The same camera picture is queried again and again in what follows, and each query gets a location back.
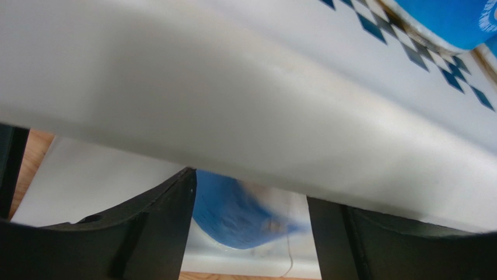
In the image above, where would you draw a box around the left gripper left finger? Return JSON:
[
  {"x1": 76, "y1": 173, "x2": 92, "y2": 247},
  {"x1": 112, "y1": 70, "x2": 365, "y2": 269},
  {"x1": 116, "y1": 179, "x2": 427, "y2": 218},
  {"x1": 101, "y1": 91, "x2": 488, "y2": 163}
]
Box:
[{"x1": 1, "y1": 168, "x2": 197, "y2": 279}]

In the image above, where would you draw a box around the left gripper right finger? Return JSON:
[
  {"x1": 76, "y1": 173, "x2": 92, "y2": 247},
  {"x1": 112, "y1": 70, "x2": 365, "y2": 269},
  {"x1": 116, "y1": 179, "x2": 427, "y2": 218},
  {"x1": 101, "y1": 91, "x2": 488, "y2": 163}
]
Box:
[{"x1": 307, "y1": 198, "x2": 496, "y2": 279}]

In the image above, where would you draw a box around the plastic-wrapped roll blue label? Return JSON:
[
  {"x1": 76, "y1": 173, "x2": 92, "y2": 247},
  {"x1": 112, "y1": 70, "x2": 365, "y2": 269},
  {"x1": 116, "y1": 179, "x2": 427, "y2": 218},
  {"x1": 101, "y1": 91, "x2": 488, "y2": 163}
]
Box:
[{"x1": 192, "y1": 169, "x2": 310, "y2": 250}]

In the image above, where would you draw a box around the dark blue roll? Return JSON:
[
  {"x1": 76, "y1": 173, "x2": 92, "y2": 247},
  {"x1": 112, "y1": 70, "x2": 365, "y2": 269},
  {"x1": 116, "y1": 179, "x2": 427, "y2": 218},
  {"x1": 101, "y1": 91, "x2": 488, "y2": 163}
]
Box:
[{"x1": 383, "y1": 0, "x2": 496, "y2": 54}]

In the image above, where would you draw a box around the cream checkered three-tier shelf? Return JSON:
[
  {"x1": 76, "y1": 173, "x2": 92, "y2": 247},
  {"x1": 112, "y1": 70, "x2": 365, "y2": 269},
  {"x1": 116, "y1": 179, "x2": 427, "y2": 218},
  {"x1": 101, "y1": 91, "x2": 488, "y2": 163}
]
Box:
[{"x1": 0, "y1": 0, "x2": 497, "y2": 279}]

